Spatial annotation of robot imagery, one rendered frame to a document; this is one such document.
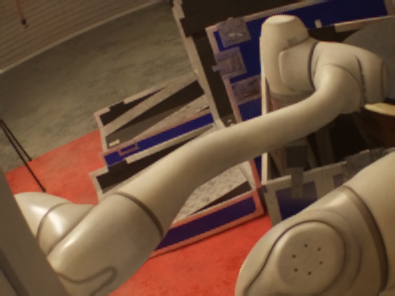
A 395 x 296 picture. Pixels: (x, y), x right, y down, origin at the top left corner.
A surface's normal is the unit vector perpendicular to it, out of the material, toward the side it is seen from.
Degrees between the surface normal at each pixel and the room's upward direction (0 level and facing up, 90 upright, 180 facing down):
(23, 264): 90
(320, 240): 44
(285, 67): 85
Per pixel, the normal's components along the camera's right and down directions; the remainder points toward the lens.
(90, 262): 0.32, -0.22
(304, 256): -0.19, -0.36
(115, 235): 0.30, -0.48
